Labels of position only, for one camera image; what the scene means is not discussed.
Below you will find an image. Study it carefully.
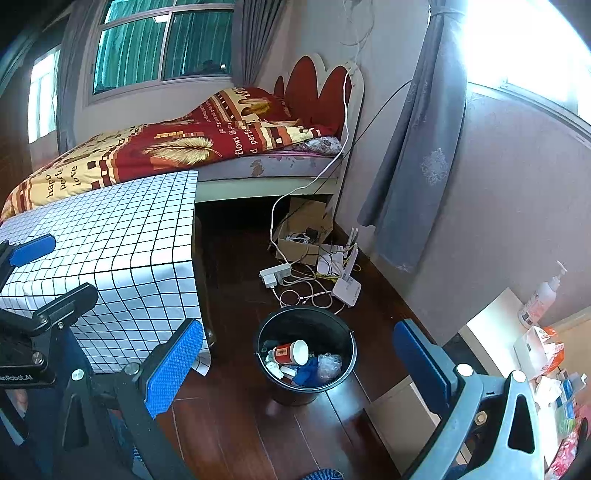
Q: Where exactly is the white pump bottle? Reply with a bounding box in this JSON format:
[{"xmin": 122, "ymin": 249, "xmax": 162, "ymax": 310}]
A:
[{"xmin": 517, "ymin": 261, "xmax": 568, "ymax": 329}]

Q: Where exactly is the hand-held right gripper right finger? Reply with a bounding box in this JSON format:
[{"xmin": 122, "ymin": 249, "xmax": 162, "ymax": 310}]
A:
[{"xmin": 393, "ymin": 318, "xmax": 548, "ymax": 480}]

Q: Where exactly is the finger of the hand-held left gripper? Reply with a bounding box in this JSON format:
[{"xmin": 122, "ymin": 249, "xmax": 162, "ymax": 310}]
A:
[
  {"xmin": 0, "ymin": 282, "xmax": 100, "ymax": 341},
  {"xmin": 0, "ymin": 233, "xmax": 57, "ymax": 287}
]

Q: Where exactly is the bright window above cabinet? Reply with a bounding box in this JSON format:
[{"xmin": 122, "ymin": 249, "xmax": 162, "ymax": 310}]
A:
[{"xmin": 462, "ymin": 0, "xmax": 591, "ymax": 121}]

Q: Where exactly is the red paper cup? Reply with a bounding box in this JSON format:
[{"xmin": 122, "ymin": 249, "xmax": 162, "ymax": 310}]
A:
[{"xmin": 272, "ymin": 339, "xmax": 310, "ymax": 367}]

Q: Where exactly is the grey curtain between windows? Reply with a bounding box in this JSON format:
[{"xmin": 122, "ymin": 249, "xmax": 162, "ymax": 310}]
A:
[{"xmin": 55, "ymin": 9, "xmax": 100, "ymax": 153}]

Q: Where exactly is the mattress with floral sheet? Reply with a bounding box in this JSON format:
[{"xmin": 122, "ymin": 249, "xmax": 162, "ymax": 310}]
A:
[{"xmin": 196, "ymin": 150, "xmax": 345, "ymax": 182}]

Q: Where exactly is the cardboard box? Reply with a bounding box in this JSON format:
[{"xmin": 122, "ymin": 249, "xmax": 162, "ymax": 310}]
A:
[{"xmin": 276, "ymin": 198, "xmax": 334, "ymax": 265}]

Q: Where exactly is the white router with antennas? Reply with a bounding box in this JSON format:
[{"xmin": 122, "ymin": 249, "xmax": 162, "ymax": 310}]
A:
[{"xmin": 331, "ymin": 227, "xmax": 363, "ymax": 308}]

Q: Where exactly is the white checked tablecloth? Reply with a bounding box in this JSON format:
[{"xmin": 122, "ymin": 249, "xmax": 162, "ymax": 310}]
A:
[{"xmin": 0, "ymin": 170, "xmax": 215, "ymax": 374}]

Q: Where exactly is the large sliding window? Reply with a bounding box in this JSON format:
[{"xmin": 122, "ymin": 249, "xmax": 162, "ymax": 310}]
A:
[{"xmin": 92, "ymin": 0, "xmax": 236, "ymax": 95}]

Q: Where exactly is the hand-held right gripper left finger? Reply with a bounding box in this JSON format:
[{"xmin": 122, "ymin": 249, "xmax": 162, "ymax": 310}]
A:
[{"xmin": 55, "ymin": 318, "xmax": 205, "ymax": 480}]

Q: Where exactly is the long white cable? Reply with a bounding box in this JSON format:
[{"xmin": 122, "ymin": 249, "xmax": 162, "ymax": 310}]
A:
[{"xmin": 270, "ymin": 62, "xmax": 354, "ymax": 252}]

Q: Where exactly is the red and yellow printed blanket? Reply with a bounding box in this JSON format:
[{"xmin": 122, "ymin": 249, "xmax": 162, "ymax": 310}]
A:
[{"xmin": 0, "ymin": 87, "xmax": 340, "ymax": 222}]

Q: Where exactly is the white modem box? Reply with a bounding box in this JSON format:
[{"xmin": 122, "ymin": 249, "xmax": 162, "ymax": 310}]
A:
[{"xmin": 316, "ymin": 244, "xmax": 346, "ymax": 278}]

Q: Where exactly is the grey curtain beside headboard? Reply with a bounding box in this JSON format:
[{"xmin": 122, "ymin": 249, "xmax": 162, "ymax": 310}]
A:
[{"xmin": 231, "ymin": 0, "xmax": 280, "ymax": 86}]

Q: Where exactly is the white and orange tissue box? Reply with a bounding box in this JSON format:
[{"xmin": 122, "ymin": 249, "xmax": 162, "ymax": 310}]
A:
[{"xmin": 513, "ymin": 325, "xmax": 566, "ymax": 381}]

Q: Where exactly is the long grey patterned curtain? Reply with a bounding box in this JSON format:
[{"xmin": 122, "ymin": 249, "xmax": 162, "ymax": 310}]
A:
[{"xmin": 358, "ymin": 0, "xmax": 469, "ymax": 275}]

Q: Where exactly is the floral pillow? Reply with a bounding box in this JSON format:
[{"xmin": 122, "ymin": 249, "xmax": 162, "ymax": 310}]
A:
[{"xmin": 295, "ymin": 136, "xmax": 345, "ymax": 155}]

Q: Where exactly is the tangle of white charger cables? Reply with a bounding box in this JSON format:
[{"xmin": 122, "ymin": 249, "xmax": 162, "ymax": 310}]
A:
[{"xmin": 272, "ymin": 272, "xmax": 345, "ymax": 315}]

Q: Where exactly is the thin black cable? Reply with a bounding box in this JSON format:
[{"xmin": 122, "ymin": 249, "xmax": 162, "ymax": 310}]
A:
[{"xmin": 277, "ymin": 80, "xmax": 414, "ymax": 232}]

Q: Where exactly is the black trash bucket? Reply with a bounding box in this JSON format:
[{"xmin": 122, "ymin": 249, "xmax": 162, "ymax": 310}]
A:
[{"xmin": 253, "ymin": 308, "xmax": 358, "ymax": 407}]

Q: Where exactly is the white power strip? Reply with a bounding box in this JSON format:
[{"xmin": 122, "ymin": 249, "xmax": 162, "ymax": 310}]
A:
[{"xmin": 259, "ymin": 263, "xmax": 293, "ymax": 289}]

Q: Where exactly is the narrow bright window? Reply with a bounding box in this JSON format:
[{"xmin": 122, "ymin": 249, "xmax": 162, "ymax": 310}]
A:
[{"xmin": 28, "ymin": 46, "xmax": 63, "ymax": 144}]

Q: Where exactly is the white cabinet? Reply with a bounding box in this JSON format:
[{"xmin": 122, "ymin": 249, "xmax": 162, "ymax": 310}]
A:
[{"xmin": 369, "ymin": 286, "xmax": 591, "ymax": 480}]

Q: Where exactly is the pile of assorted small packets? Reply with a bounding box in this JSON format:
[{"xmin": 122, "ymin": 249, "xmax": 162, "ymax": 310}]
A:
[{"xmin": 536, "ymin": 369, "xmax": 591, "ymax": 480}]

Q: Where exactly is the white bed with red headboard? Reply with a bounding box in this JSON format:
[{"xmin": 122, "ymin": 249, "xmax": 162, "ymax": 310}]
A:
[{"xmin": 196, "ymin": 53, "xmax": 365, "ymax": 217}]

